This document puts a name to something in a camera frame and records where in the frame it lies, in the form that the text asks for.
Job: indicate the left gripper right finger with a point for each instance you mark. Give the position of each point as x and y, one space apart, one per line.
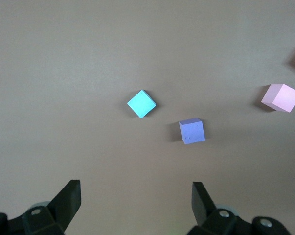
203 208

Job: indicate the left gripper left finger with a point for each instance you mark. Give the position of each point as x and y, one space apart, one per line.
64 208

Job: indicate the purple foam cube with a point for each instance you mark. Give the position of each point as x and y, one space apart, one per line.
192 131

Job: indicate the light pink foam cube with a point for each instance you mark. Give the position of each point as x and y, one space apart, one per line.
281 98

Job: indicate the brown table cover sheet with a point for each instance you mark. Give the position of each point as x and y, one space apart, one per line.
64 73

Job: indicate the cyan foam cube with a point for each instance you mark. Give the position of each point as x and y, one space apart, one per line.
142 104

